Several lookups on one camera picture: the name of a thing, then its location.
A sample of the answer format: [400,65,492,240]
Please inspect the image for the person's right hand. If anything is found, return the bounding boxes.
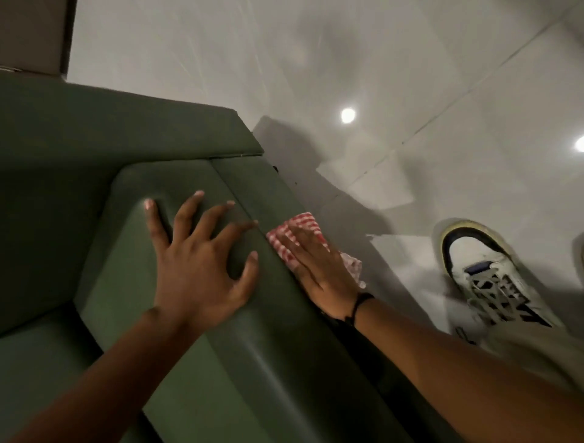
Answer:
[275,225,363,321]

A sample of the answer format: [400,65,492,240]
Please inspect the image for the person's left hand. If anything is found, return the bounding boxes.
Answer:
[144,190,261,337]

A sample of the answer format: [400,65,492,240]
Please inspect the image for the red checked cleaning cloth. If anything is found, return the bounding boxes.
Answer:
[266,212,367,289]

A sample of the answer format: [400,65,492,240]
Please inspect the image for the person's right forearm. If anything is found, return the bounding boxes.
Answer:
[355,298,584,443]

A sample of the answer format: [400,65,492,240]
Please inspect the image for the person's left forearm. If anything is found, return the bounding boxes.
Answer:
[8,309,203,443]

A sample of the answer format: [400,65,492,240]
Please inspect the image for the black wristband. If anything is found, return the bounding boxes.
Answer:
[348,292,376,326]

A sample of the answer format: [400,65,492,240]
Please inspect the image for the green upholstered sofa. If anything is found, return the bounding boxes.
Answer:
[0,71,464,443]

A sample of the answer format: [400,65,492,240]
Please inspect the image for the white and black sneaker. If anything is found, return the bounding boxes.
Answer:
[439,220,567,344]

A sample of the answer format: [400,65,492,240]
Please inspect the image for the brown wooden panel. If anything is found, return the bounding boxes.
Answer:
[0,0,78,78]

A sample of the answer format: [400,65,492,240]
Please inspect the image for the beige trouser leg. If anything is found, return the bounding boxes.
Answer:
[481,323,584,395]

